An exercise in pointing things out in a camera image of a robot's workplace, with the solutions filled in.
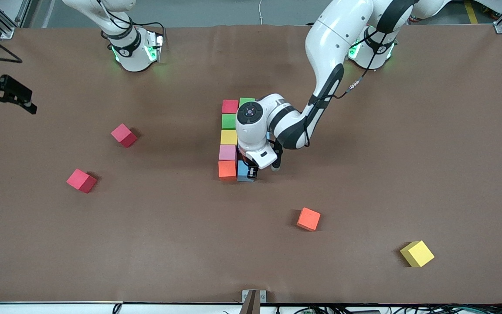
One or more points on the blue foam cube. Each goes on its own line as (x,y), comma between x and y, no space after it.
(242,172)

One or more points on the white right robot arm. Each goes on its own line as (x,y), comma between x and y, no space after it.
(133,54)

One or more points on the red foam cube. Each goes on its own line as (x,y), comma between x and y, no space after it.
(230,107)
(123,135)
(81,180)

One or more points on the orange foam cube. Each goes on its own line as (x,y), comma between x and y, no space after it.
(308,219)
(227,169)

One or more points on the green foam cube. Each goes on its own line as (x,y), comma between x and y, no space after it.
(229,122)
(245,100)

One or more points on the grey metal bracket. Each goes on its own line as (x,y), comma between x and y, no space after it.
(253,301)

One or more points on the pink foam cube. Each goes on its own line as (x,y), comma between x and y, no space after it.
(227,152)

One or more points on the yellow foam cube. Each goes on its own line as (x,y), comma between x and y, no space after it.
(228,137)
(416,254)

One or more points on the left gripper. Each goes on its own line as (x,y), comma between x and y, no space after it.
(250,167)

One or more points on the brown table cover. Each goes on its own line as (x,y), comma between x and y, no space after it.
(233,261)

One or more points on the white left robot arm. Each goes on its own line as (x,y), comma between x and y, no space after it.
(251,131)

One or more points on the right arm base connector panel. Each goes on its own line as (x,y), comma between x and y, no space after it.
(154,48)

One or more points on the left arm base connector panel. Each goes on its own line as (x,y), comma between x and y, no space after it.
(354,51)

